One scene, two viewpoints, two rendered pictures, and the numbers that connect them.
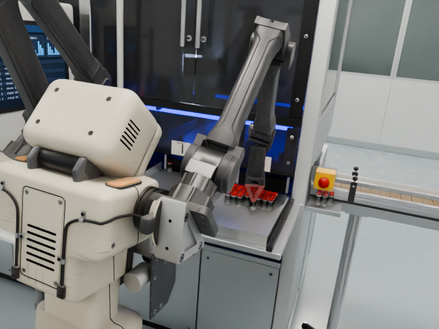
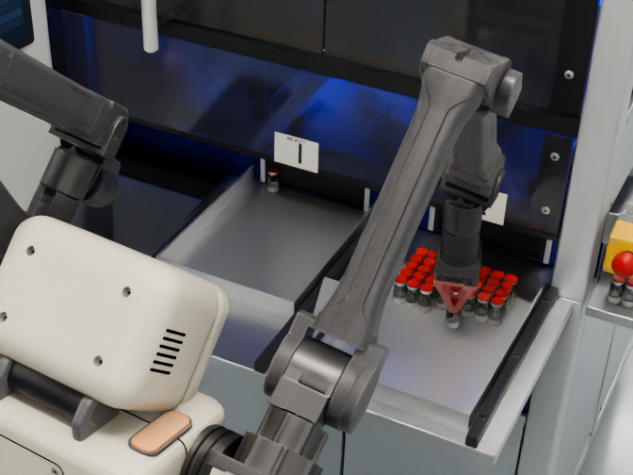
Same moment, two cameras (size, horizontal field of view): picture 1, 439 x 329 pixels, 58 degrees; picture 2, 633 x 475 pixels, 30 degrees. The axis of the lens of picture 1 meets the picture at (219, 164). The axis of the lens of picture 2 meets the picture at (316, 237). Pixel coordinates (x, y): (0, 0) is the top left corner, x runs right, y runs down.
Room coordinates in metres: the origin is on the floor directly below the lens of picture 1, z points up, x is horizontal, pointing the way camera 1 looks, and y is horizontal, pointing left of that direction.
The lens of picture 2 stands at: (-0.18, -0.08, 2.07)
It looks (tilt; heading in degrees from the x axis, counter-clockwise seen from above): 35 degrees down; 7
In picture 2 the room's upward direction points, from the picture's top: 2 degrees clockwise
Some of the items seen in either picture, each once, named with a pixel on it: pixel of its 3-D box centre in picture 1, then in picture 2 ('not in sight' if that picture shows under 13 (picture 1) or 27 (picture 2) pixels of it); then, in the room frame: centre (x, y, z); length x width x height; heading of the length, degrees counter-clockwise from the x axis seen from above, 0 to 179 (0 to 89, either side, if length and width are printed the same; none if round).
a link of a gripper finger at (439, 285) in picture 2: (254, 188); (456, 283); (1.30, -0.13, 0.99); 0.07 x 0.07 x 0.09; 86
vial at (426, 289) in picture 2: (239, 200); (425, 298); (1.35, -0.08, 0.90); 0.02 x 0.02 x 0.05
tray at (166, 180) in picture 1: (170, 183); (271, 236); (1.50, 0.19, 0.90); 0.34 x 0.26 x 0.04; 162
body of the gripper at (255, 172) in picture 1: (255, 169); (460, 246); (1.29, -0.13, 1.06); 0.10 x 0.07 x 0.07; 176
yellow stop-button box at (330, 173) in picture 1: (325, 178); (632, 248); (1.42, -0.40, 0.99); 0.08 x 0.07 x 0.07; 162
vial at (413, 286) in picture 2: (233, 199); (413, 293); (1.36, -0.06, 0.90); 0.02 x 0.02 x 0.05
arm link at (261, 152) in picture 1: (257, 151); (463, 210); (1.30, -0.13, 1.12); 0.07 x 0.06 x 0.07; 163
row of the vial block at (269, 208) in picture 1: (249, 200); (449, 296); (1.36, -0.12, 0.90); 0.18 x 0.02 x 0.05; 71
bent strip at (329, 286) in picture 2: not in sight; (312, 317); (1.27, 0.09, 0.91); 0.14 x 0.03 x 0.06; 161
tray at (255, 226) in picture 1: (242, 211); (429, 330); (1.28, -0.09, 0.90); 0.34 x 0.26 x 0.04; 161
